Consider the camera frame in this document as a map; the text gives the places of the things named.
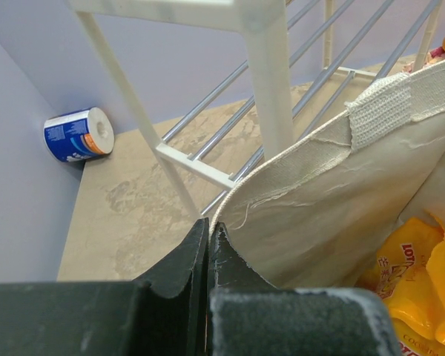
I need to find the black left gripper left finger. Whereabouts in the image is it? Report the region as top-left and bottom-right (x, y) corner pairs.
(0, 219), (208, 355)

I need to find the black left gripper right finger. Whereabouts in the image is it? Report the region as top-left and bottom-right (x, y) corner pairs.
(207, 223), (401, 355)

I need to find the cream canvas tote bag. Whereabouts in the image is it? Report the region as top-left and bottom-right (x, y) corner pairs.
(213, 60), (445, 288)

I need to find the orange yellow snack bag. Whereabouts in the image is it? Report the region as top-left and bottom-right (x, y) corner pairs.
(356, 217), (445, 355)

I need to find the blue toilet paper roll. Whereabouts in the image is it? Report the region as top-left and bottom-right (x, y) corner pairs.
(43, 107), (115, 162)

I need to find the white metal shoe rack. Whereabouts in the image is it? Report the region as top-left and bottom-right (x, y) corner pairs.
(70, 1), (445, 218)

